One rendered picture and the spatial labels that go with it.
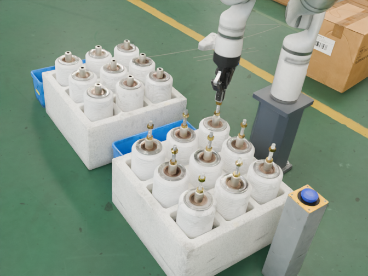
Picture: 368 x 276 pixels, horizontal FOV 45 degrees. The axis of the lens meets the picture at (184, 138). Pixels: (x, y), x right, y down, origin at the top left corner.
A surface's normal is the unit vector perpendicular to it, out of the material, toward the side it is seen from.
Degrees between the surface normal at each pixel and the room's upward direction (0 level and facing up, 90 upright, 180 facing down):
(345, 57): 90
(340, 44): 90
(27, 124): 0
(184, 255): 90
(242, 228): 90
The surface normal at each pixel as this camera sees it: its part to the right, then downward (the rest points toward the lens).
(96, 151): 0.57, 0.55
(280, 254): -0.82, 0.28
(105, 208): 0.10, -0.79
